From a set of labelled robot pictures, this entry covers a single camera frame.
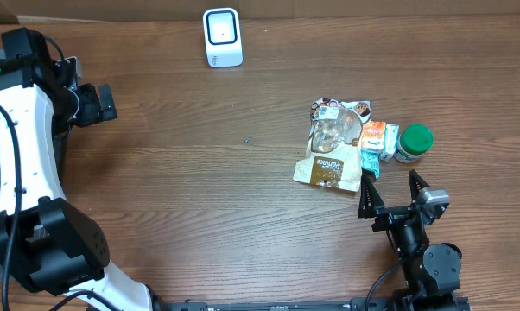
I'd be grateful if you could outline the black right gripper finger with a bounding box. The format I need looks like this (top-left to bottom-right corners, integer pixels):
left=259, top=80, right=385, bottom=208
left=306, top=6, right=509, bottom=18
left=409, top=169, right=430, bottom=203
left=358, top=175, right=385, bottom=219

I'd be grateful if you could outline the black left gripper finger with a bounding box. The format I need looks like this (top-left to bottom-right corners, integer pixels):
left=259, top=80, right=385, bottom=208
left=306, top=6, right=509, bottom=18
left=97, top=107, right=117, bottom=123
left=98, top=84, right=115, bottom=111

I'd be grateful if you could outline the teal tissue pouch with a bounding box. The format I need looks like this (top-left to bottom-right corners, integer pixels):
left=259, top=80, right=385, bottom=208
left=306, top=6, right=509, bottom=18
left=361, top=150, right=380, bottom=179

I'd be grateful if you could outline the green lid white jar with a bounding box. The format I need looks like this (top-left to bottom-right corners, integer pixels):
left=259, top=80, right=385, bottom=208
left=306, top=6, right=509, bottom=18
left=395, top=124, right=434, bottom=163

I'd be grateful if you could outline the beige glossy plastic package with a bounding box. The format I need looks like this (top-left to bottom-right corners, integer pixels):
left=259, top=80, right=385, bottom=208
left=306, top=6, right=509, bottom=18
left=293, top=98, right=371, bottom=192

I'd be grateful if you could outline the orange snack packet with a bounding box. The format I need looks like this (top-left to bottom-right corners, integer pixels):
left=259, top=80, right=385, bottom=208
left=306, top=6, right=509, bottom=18
left=360, top=121, right=386, bottom=154

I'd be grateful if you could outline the small teal tissue pack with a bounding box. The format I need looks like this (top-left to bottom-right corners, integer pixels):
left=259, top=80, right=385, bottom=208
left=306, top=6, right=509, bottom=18
left=379, top=124, right=400, bottom=162

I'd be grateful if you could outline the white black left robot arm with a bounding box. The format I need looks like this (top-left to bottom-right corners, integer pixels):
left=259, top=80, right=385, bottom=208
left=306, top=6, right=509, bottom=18
left=0, top=28, right=163, bottom=310

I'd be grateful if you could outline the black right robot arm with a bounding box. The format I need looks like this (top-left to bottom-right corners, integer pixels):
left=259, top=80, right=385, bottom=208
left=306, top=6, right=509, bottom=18
left=358, top=169, right=470, bottom=311

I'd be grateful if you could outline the white barcode scanner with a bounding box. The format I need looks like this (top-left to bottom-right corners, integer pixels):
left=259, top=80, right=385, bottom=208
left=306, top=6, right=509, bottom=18
left=203, top=7, right=244, bottom=68

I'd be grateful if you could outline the brown cardboard backboard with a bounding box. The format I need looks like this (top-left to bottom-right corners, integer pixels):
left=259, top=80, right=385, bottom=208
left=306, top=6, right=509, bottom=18
left=0, top=0, right=520, bottom=24

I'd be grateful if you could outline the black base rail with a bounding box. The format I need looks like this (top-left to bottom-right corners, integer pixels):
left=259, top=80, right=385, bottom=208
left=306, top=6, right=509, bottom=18
left=86, top=295, right=472, bottom=311

